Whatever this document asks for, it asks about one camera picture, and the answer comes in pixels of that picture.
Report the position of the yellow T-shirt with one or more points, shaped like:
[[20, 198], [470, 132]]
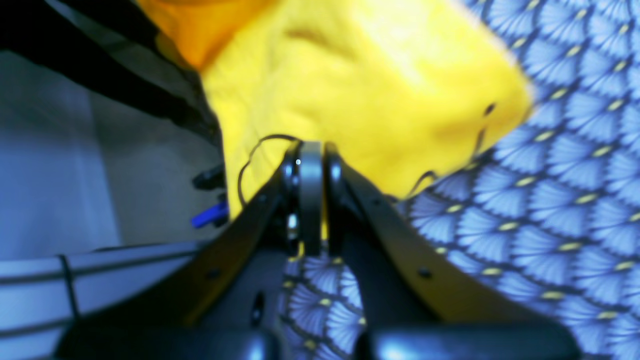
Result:
[[409, 91]]

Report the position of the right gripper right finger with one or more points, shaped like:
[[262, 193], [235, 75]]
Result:
[[417, 305]]

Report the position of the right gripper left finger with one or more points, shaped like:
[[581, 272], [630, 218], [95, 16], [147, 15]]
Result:
[[222, 304]]

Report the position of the blue fan-patterned table cloth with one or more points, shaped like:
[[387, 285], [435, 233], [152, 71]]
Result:
[[549, 215]]

